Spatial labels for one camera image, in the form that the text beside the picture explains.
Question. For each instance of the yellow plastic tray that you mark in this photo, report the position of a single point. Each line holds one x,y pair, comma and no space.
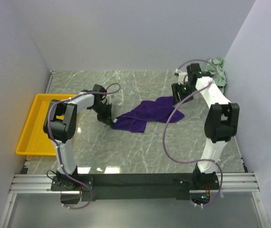
33,141

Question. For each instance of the purple towel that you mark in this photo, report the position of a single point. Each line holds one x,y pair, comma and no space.
135,120

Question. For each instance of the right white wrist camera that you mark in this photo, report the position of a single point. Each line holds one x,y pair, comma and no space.
182,76

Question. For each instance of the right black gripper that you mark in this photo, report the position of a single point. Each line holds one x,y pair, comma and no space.
176,89

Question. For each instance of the aluminium frame rail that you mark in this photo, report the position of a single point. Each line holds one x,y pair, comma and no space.
39,184

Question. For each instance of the green crumpled towel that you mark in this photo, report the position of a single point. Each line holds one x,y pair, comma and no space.
216,68

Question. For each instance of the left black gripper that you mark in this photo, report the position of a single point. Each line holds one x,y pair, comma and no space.
107,118

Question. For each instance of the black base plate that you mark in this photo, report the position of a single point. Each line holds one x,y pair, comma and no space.
136,186

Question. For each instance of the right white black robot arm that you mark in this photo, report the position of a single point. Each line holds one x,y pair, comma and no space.
221,122

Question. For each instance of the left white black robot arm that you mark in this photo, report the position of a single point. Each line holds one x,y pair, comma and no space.
60,127

